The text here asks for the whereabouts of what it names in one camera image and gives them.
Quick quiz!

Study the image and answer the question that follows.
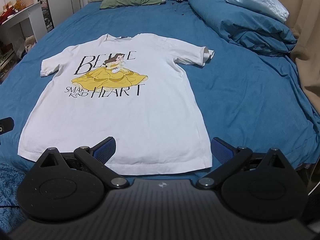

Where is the blue rolled duvet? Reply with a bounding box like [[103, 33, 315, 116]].
[[188, 0, 297, 56]]

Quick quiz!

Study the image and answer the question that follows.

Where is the white shelf desk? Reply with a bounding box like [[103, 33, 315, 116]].
[[0, 0, 48, 81]]

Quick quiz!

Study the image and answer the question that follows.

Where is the blue bed sheet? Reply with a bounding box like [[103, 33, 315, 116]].
[[1, 2, 319, 172]]

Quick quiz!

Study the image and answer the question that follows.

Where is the white Belle print t-shirt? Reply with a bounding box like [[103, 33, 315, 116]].
[[17, 33, 214, 176]]

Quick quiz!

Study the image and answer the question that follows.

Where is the blue fluffy rug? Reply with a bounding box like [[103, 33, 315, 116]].
[[0, 163, 26, 233]]

